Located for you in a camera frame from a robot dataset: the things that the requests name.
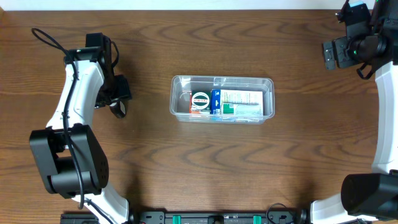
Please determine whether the black bottle white cap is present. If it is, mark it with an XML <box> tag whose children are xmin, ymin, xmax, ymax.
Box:
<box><xmin>109</xmin><ymin>101</ymin><xmax>126</xmax><ymax>119</ymax></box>

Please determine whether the red white medicine box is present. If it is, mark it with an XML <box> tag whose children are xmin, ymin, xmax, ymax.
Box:
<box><xmin>178</xmin><ymin>90</ymin><xmax>196</xmax><ymax>114</ymax></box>

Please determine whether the green Zam-Buk box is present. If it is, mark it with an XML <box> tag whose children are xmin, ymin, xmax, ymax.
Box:
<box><xmin>190</xmin><ymin>91</ymin><xmax>211</xmax><ymax>114</ymax></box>

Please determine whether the blue fever patch box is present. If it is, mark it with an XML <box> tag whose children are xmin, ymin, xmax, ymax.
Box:
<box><xmin>210</xmin><ymin>89</ymin><xmax>264</xmax><ymax>122</ymax></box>

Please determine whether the white green medicine box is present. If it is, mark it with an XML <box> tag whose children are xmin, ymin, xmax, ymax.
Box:
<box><xmin>221</xmin><ymin>103</ymin><xmax>263</xmax><ymax>116</ymax></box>

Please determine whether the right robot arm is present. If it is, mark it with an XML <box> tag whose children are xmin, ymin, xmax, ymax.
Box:
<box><xmin>301</xmin><ymin>0</ymin><xmax>397</xmax><ymax>223</ymax></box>

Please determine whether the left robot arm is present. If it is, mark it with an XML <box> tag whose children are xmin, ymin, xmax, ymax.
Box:
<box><xmin>29</xmin><ymin>33</ymin><xmax>134</xmax><ymax>223</ymax></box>

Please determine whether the clear plastic container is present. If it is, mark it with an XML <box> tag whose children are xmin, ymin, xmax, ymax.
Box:
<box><xmin>170</xmin><ymin>75</ymin><xmax>275</xmax><ymax>124</ymax></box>

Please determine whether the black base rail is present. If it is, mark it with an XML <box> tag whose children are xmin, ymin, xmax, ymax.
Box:
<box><xmin>60</xmin><ymin>210</ymin><xmax>373</xmax><ymax>224</ymax></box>

